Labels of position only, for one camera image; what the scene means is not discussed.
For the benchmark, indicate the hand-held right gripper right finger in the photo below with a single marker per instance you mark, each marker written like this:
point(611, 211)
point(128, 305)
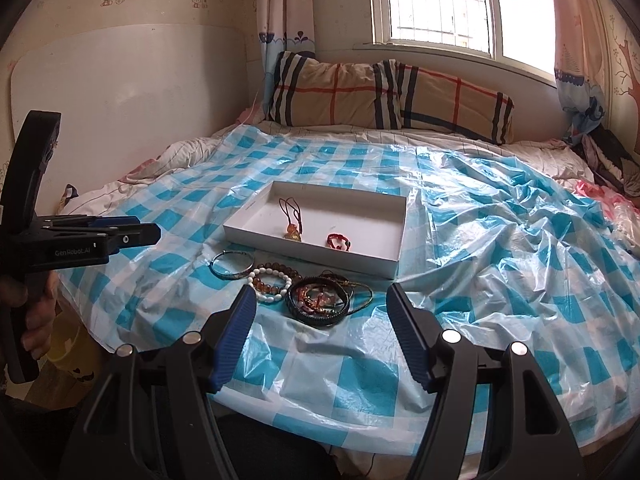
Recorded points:
point(407, 340)

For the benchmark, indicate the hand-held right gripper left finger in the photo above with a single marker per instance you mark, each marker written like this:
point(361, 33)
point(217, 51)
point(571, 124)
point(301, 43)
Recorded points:
point(235, 340)

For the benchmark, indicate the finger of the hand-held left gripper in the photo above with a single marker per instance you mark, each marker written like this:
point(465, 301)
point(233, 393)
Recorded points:
point(135, 236)
point(120, 221)

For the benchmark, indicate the round metal bangle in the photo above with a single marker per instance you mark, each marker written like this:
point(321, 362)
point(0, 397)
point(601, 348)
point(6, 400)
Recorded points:
point(231, 275)

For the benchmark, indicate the white cardboard box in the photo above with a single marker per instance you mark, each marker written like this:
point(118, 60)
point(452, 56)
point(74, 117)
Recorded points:
point(350, 220)

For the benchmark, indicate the person's left hand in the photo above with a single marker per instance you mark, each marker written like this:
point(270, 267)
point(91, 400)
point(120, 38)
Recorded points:
point(40, 330)

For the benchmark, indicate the blue checkered plastic sheet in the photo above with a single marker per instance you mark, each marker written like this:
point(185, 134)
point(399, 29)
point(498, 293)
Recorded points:
point(475, 260)

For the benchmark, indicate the yellow printed object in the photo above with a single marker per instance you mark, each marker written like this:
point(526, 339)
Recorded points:
point(70, 345)

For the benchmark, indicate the pink cloth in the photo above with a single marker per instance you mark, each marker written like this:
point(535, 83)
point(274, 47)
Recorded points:
point(595, 195)

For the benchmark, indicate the printed curtain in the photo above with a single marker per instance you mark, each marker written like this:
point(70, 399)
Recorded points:
point(285, 10)
point(575, 35)

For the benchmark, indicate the heap of dark clothes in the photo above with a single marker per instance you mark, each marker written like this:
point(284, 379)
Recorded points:
point(610, 160)

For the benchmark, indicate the window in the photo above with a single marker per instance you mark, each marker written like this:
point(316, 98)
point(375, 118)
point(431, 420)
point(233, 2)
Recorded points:
point(440, 0)

